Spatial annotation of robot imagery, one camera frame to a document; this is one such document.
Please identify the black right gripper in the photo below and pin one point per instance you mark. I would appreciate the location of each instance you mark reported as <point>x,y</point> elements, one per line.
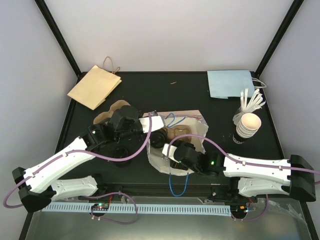
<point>173,165</point>

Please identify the black plastic cup lid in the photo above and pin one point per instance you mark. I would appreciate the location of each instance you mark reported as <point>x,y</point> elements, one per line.
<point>158,139</point>

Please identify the blue checkered paper bag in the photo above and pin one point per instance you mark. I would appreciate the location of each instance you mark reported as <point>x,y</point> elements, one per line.
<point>199,127</point>

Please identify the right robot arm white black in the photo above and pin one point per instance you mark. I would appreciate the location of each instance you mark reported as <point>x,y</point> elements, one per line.
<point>250,177</point>

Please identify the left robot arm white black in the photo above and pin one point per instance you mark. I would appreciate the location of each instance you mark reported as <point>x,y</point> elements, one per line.
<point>117,136</point>

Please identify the stack of paper cups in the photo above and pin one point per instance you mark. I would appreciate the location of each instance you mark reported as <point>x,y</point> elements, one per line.
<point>246,128</point>

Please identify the small electronics board right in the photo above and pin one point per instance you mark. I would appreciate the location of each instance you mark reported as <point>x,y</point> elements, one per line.
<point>242,209</point>

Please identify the small electronics board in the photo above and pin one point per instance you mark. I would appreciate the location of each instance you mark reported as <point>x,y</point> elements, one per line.
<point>242,209</point>
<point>100,207</point>

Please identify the stack of black lids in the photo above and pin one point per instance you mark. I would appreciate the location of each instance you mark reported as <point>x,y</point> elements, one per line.
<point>121,152</point>

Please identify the light blue paper bag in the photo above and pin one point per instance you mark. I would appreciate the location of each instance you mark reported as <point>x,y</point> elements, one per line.
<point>230,83</point>

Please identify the brown cardboard cup carrier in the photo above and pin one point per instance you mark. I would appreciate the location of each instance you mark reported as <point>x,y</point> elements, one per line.
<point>104,116</point>

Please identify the small electronics board left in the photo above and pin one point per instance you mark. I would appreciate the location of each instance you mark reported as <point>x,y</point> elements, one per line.
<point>100,207</point>

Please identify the brown kraft paper bag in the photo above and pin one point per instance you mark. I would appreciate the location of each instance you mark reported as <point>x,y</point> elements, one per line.
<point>92,90</point>

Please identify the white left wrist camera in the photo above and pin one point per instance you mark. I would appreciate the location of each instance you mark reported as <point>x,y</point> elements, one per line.
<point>155,122</point>

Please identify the light blue slotted cable duct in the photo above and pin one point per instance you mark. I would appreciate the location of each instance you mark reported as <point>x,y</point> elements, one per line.
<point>156,209</point>

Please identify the right black frame post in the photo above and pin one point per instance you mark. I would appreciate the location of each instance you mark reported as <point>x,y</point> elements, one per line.
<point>286,22</point>

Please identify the black frame post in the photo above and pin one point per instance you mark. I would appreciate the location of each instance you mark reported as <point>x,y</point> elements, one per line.
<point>286,22</point>
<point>48,17</point>

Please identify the left black frame post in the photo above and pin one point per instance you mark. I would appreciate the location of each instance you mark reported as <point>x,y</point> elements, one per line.
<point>48,17</point>

